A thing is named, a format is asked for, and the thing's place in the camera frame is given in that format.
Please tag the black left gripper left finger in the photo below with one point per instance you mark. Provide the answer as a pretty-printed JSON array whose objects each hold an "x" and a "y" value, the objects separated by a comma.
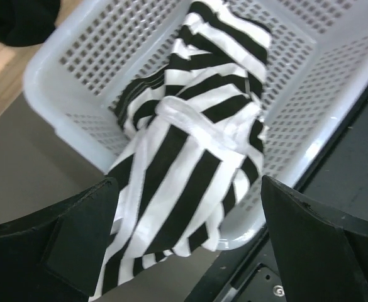
[{"x": 56, "y": 253}]

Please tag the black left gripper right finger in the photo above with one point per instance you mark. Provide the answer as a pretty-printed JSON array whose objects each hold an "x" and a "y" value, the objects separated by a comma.
[{"x": 321, "y": 252}]

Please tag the black white striped tank top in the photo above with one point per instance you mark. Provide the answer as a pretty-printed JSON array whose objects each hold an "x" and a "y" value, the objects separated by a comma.
[{"x": 196, "y": 143}]

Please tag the white plastic laundry basket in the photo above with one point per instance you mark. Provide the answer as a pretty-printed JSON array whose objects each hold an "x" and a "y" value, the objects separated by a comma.
[{"x": 318, "y": 67}]

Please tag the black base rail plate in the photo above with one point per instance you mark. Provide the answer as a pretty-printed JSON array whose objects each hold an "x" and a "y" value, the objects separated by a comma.
[{"x": 340, "y": 180}]

